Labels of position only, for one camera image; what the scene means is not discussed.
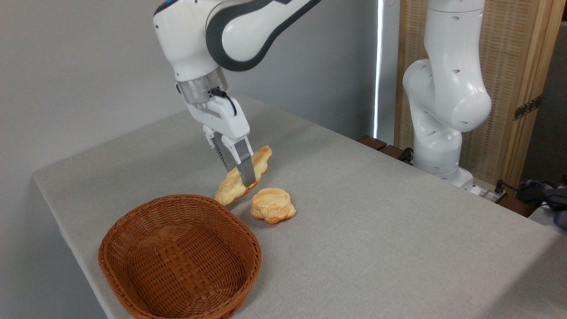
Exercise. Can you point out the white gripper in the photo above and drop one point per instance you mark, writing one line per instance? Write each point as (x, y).
(226, 117)

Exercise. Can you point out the long braided bread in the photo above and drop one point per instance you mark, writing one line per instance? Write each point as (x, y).
(230, 188)

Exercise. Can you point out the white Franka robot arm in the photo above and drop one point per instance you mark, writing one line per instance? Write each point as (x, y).
(443, 97)

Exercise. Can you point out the round flat bread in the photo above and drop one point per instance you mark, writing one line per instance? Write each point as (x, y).
(272, 204)

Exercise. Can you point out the brown wicker basket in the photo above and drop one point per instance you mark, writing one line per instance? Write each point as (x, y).
(177, 261)

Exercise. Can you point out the grey tablecloth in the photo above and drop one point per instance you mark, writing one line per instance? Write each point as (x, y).
(376, 243)

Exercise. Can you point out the metal screen hinge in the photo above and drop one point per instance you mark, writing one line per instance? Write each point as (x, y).
(527, 107)

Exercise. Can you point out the wooden rattan folding screen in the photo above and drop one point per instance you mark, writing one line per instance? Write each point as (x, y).
(514, 53)

